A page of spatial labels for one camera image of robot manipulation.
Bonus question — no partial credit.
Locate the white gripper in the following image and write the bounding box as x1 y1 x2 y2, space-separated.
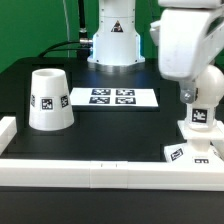
150 6 224 103

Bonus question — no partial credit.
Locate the white lamp bulb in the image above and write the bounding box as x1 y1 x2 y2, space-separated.
185 65 224 131

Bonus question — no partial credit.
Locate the white lamp base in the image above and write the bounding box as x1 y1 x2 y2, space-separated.
164 120 224 164

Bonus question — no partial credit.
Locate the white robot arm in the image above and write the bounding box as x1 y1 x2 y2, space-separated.
88 0 224 103

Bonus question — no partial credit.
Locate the white lamp shade cone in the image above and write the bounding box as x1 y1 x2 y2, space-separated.
29 68 74 131

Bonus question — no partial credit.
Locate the white marker sheet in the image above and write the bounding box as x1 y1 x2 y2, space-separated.
70 87 158 107

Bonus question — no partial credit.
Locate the white left fence block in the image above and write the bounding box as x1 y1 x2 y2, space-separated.
0 116 17 155

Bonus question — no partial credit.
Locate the black upright cable connector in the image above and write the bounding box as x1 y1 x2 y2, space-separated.
77 0 88 60

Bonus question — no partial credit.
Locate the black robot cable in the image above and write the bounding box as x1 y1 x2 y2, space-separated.
38 40 93 58

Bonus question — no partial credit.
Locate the white front fence wall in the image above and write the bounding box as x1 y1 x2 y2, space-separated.
0 159 224 191

